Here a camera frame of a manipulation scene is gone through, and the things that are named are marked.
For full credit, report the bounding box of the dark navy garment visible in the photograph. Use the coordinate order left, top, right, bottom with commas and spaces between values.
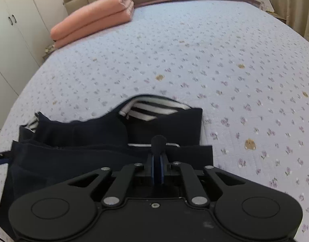
0, 95, 213, 236

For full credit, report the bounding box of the floral quilted bedspread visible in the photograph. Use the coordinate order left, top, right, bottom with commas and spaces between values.
0, 0, 309, 241

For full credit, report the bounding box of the beige bedside table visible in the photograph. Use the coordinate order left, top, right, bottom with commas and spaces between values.
42, 44, 55, 60

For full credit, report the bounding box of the pink folded blanket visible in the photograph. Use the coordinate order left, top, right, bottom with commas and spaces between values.
51, 0, 134, 49

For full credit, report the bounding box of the white wardrobe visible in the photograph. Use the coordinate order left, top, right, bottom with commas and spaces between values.
0, 0, 69, 132

